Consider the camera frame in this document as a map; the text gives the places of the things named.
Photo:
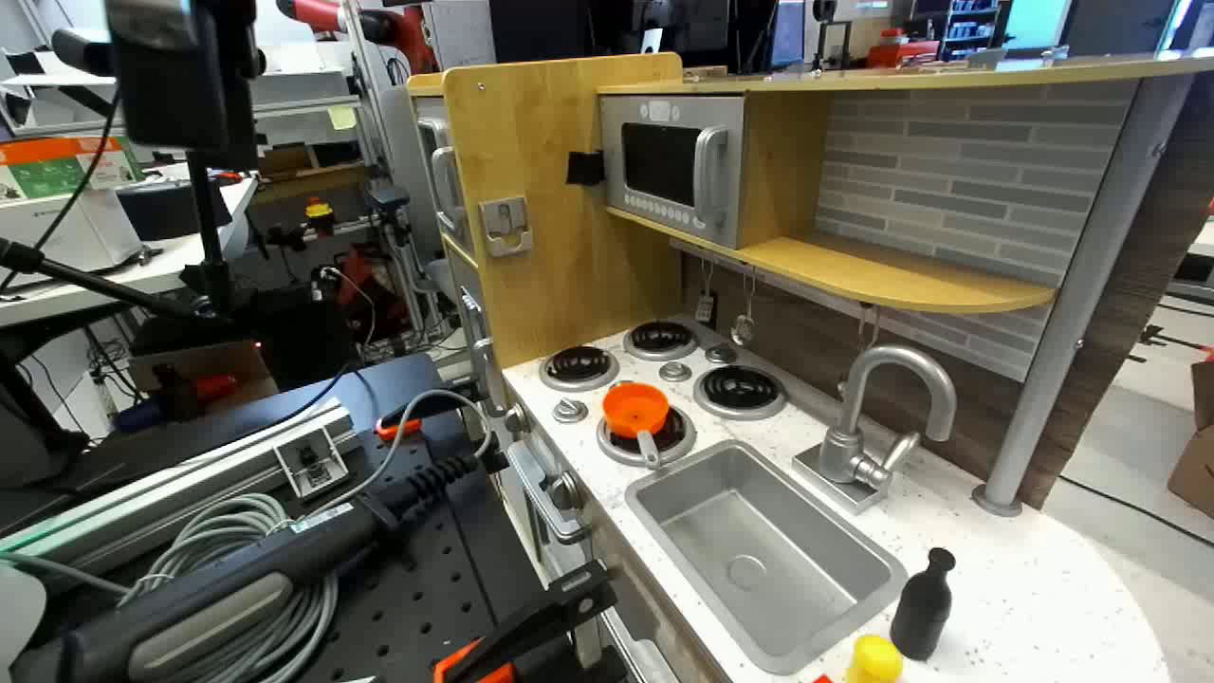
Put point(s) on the yellow toy ball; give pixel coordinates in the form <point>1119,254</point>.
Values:
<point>875,661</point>

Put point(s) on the silver toy sink basin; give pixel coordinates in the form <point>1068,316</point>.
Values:
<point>761,555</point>

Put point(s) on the silver toy faucet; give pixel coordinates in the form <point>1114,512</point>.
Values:
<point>875,382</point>

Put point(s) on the silver stove knob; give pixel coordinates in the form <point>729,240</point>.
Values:
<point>571,412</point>
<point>675,373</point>

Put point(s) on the silver wall outlet plate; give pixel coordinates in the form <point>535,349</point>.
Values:
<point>504,225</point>

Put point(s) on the silver toy microwave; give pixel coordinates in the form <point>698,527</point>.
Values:
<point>669,163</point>

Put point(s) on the orange toy pot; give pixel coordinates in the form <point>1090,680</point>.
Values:
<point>635,407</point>

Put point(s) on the black latch block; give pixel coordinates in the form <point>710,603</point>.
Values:
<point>585,168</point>

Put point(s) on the hanging silver toy utensil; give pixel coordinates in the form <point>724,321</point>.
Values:
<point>741,329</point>
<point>702,306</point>

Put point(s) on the black tripod pole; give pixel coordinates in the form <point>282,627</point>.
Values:
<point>210,231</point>

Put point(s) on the grey kitchen support post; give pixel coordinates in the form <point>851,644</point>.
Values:
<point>1076,316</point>

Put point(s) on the black toy stove burner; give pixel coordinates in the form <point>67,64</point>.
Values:
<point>662,339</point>
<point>576,367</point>
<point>741,391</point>
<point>675,439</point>

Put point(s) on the black sensor bar camera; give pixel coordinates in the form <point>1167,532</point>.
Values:
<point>78,53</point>

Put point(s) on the black orange bar clamp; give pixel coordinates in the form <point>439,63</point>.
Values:
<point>531,632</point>

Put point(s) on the aluminium extrusion rail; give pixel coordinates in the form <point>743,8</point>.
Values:
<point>189,474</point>

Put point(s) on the cardboard box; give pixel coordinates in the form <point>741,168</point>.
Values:
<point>1195,441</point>

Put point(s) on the yellow sticky note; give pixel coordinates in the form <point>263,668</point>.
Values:
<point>341,120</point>

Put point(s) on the black plastic bottle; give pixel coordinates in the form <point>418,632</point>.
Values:
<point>922,611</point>

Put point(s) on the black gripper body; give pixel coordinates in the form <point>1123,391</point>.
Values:
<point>183,77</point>

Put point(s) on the wooden toy kitchen unit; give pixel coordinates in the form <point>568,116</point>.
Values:
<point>542,290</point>

